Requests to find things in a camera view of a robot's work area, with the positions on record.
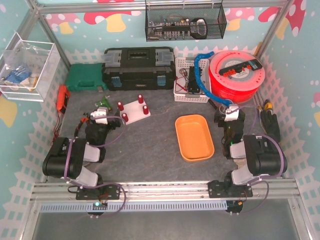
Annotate blue white glove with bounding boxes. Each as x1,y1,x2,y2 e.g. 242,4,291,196
4,65,32,84

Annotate red filament spool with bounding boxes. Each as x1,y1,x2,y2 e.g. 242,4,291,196
208,50,266,104

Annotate white plastic basket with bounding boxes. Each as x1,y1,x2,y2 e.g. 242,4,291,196
173,57,211,104

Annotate red cylinder bushing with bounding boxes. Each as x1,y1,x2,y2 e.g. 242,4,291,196
121,113,129,123

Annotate green tool case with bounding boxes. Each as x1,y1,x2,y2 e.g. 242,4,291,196
65,63,108,92

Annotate black terminal strip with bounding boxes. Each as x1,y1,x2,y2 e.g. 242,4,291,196
218,59,263,77

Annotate blue corrugated hose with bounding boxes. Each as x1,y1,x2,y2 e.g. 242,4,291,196
194,51,233,106

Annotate grey slotted cable duct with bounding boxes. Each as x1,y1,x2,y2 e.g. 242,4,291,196
40,200,228,213

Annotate orange plastic tray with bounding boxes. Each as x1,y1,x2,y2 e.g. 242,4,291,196
175,114,215,163

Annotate white peg base plate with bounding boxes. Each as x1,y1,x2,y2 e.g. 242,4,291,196
119,100,151,125

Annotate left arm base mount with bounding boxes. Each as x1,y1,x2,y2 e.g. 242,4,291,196
75,184,120,201

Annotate yellow black screwdriver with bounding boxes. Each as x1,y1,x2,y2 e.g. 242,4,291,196
258,99,273,112

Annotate black mesh wire basket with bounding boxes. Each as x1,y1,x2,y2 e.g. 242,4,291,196
145,1,227,42

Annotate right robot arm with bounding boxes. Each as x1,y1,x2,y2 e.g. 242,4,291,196
214,102,288,194

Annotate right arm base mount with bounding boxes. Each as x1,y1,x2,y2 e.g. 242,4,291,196
207,180,253,199

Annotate orange multimeter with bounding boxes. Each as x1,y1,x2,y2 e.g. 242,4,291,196
56,85,70,114

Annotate clear acrylic box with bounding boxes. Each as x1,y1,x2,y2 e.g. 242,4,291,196
0,32,61,102

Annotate beige work glove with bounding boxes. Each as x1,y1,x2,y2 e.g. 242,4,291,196
233,158,247,169

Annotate black work glove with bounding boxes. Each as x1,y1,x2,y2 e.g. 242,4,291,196
260,110,281,143

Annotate black handled screwdriver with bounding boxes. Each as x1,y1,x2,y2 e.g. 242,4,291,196
208,99,218,110

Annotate orange handled pliers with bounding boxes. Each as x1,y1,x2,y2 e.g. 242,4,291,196
73,113,90,138

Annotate green hose nozzle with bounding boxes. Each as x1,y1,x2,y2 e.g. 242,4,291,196
95,98,112,112

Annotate black toolbox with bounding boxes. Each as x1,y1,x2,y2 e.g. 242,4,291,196
101,47,176,91

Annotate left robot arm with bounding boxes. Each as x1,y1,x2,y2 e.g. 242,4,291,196
42,107,126,189

